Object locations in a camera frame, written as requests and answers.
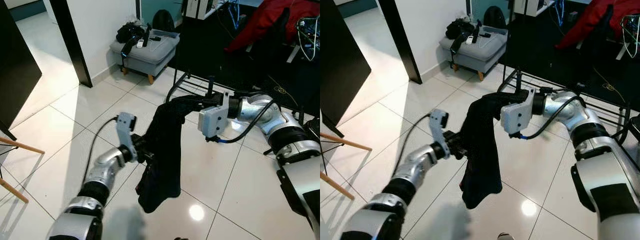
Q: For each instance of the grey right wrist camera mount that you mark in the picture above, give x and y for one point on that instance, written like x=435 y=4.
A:
x=212 y=120
x=517 y=115

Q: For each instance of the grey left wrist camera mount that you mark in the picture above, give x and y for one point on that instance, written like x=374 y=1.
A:
x=126 y=125
x=439 y=122

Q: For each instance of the white remote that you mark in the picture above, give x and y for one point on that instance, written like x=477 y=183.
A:
x=140 y=43
x=469 y=40

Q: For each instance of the red cloth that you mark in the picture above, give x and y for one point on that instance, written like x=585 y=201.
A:
x=600 y=15
x=280 y=15

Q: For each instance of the dark wooden table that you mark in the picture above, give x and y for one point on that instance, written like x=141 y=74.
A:
x=345 y=65
x=15 y=65

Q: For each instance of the white chair wooden legs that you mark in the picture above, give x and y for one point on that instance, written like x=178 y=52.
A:
x=25 y=146
x=350 y=142

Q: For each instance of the grey ottoman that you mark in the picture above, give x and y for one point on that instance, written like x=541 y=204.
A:
x=150 y=52
x=480 y=50

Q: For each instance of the black camera bag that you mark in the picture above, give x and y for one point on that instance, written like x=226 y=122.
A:
x=457 y=29
x=127 y=32

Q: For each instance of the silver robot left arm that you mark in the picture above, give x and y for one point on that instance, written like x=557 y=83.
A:
x=100 y=172
x=415 y=170

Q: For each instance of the pale green hanger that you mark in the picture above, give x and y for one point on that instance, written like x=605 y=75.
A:
x=300 y=35
x=625 y=32

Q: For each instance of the black shirt white print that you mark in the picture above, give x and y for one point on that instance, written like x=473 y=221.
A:
x=482 y=150
x=165 y=150

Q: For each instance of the black remote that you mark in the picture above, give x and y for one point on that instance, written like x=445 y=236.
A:
x=155 y=38
x=484 y=35

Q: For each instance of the white box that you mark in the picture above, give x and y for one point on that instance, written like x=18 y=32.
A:
x=200 y=9
x=530 y=6

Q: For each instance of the black metal clothes rack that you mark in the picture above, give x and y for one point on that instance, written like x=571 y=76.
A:
x=180 y=82
x=510 y=80

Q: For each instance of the white low table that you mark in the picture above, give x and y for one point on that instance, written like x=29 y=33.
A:
x=293 y=54
x=622 y=52

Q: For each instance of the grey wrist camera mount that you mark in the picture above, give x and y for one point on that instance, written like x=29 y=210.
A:
x=517 y=115
x=126 y=125
x=212 y=120
x=439 y=122

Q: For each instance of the black backpack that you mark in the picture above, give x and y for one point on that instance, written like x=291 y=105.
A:
x=163 y=20
x=494 y=17

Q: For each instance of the black door frame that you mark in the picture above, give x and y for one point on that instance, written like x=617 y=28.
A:
x=70 y=45
x=400 y=45

